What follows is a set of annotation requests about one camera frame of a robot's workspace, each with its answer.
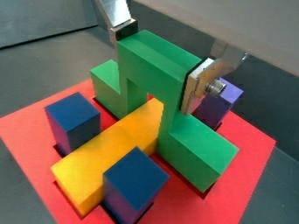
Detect left purple block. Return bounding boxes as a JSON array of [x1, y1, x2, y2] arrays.
[[192, 79, 243, 130]]

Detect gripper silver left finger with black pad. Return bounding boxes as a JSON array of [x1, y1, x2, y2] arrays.
[[93, 0, 137, 53]]

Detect green bridge-shaped block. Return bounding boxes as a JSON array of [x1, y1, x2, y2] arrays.
[[89, 30, 239, 192]]

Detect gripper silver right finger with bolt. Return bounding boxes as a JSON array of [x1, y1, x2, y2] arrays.
[[180, 39, 248, 115]]

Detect red base board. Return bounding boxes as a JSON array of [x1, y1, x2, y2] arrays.
[[0, 80, 276, 224]]

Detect left dark blue block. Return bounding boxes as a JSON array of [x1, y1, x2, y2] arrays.
[[44, 92, 100, 156]]

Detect right dark blue block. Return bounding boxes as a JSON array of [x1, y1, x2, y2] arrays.
[[103, 147, 169, 224]]

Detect yellow long bar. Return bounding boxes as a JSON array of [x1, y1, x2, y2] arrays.
[[51, 98, 164, 217]]

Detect dark blue block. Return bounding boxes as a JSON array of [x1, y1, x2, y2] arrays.
[[103, 147, 169, 224], [44, 92, 100, 156]]

